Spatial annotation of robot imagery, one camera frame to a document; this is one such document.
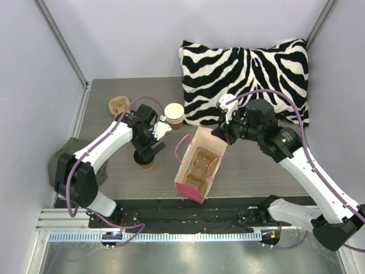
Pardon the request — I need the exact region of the aluminium rail frame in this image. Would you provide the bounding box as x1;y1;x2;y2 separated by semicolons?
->
36;208;90;231

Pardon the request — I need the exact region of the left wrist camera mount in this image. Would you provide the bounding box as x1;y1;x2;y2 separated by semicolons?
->
152;115;172;141

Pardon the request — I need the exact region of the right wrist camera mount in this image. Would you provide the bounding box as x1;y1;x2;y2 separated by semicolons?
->
217;93;238;124

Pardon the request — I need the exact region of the olive green cloth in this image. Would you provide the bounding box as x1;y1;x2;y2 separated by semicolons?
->
47;138;108;187

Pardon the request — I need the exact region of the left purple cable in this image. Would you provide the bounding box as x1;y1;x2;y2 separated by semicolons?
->
67;95;169;248

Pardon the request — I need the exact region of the stack of paper cups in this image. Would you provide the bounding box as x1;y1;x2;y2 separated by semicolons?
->
164;103;184;131

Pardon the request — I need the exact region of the purple cable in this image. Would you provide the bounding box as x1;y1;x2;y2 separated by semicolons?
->
67;95;169;248
225;88;365;252

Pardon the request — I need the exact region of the white slotted cable duct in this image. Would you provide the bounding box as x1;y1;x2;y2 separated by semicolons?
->
48;230;262;243

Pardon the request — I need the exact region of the brown pulp cup carrier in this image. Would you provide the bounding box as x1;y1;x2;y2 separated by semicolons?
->
108;96;131;117

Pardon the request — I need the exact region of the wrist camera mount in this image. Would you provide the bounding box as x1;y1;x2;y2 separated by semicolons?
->
152;115;172;141
217;93;238;124

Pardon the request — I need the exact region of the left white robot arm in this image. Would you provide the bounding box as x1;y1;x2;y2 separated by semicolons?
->
54;104;171;228

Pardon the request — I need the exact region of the zebra print pillow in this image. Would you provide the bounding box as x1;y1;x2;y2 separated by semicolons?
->
179;39;309;127

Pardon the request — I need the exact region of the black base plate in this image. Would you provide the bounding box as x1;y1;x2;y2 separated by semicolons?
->
88;196;291;232

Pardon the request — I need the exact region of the single brown paper cup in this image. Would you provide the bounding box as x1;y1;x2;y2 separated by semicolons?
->
142;160;155;170

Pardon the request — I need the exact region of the pink paper gift bag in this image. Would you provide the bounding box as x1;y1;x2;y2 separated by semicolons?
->
175;127;227;204

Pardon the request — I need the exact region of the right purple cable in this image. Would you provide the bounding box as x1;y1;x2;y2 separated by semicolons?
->
225;88;365;252

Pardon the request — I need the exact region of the black plastic cup lid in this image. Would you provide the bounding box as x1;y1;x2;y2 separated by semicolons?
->
133;151;155;166

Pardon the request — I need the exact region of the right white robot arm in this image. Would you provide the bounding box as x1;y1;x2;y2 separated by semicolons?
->
212;98;364;251

